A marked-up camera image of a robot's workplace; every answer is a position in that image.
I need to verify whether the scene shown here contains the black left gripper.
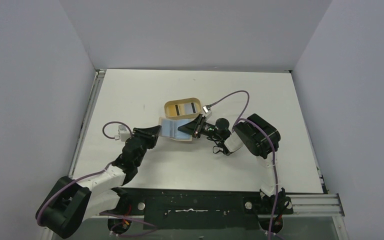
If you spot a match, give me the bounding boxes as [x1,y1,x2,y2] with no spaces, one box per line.
[130,126,161,168]

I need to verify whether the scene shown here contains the light blue card sleeves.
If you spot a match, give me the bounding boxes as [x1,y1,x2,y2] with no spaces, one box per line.
[161,119,192,139]

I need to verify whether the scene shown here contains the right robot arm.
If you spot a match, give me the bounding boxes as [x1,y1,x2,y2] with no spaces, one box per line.
[177,113,281,214]

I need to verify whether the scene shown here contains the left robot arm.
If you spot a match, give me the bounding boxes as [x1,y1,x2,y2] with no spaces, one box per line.
[35,125,162,239]

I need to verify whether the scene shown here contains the yellow card with black stripe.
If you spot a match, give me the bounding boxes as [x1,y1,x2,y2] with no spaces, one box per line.
[168,104,182,117]

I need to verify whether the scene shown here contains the beige oval plastic tray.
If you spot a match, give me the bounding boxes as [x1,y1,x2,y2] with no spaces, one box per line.
[164,97,202,120]

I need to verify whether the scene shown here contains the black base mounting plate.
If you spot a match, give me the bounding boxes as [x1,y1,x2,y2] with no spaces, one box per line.
[123,188,294,230]

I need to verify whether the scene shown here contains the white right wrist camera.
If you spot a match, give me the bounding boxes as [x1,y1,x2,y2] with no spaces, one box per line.
[202,104,213,119]

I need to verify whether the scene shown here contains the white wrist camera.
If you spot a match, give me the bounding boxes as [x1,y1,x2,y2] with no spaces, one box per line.
[202,104,213,119]
[114,125,131,142]

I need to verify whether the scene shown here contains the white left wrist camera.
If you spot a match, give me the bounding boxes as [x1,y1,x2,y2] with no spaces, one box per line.
[114,125,131,142]

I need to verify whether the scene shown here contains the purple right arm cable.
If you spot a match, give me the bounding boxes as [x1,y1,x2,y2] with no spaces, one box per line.
[208,90,279,240]

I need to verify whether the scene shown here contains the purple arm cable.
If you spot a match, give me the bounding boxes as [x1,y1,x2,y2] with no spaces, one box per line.
[208,90,279,240]
[36,121,160,238]

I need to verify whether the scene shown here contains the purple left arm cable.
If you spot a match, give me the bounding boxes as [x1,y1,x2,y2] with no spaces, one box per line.
[36,121,160,238]

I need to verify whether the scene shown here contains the aluminium frame rail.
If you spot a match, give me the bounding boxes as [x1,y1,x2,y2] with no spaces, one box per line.
[41,194,350,240]

